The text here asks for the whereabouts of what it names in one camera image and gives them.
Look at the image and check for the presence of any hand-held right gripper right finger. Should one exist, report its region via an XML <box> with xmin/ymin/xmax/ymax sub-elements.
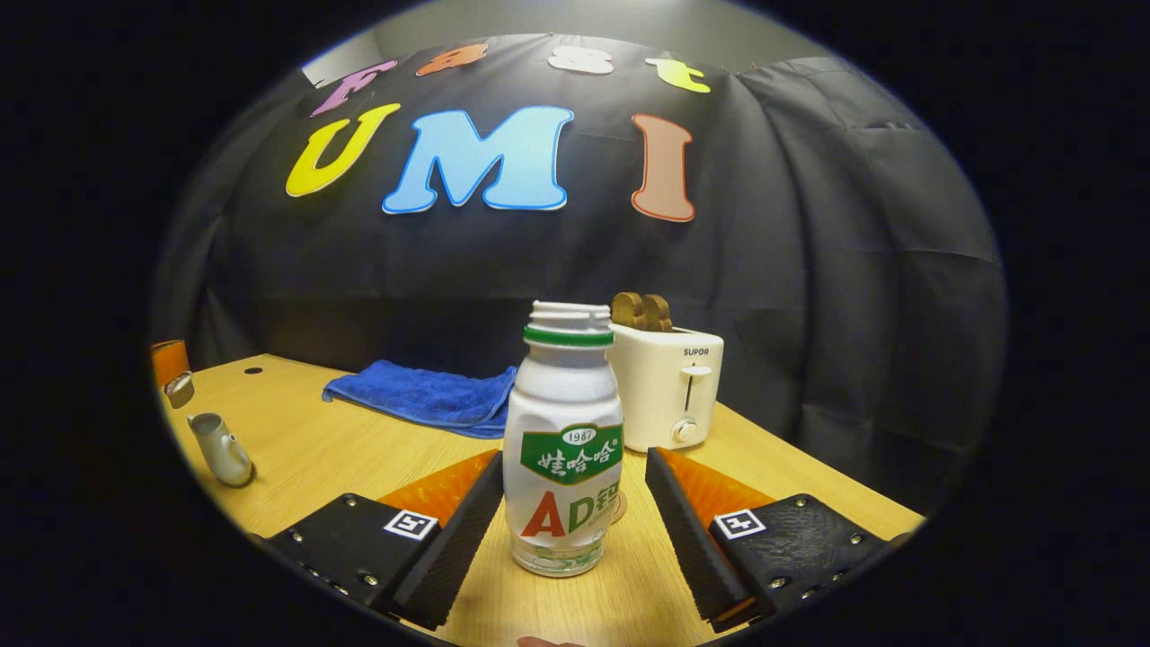
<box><xmin>644</xmin><ymin>447</ymin><xmax>890</xmax><ymax>634</ymax></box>

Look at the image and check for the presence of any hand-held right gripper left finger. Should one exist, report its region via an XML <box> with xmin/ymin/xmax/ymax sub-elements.
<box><xmin>261</xmin><ymin>449</ymin><xmax>506</xmax><ymax>632</ymax></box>

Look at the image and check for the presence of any white ceramic teacup with spout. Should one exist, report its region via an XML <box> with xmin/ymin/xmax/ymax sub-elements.
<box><xmin>187</xmin><ymin>412</ymin><xmax>255</xmax><ymax>489</ymax></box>

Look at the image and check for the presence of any white water bottle green label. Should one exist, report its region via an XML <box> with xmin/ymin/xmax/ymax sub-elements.
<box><xmin>502</xmin><ymin>301</ymin><xmax>625</xmax><ymax>578</ymax></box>

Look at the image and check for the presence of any cream toaster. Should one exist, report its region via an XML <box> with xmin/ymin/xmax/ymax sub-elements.
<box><xmin>607</xmin><ymin>322</ymin><xmax>725</xmax><ymax>453</ymax></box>

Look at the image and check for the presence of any blue towel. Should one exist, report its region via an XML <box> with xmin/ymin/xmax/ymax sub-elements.
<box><xmin>322</xmin><ymin>359</ymin><xmax>519</xmax><ymax>439</ymax></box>

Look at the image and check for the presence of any black backdrop cloth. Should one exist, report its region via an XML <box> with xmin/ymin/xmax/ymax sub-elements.
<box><xmin>148</xmin><ymin>34</ymin><xmax>1009</xmax><ymax>504</ymax></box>

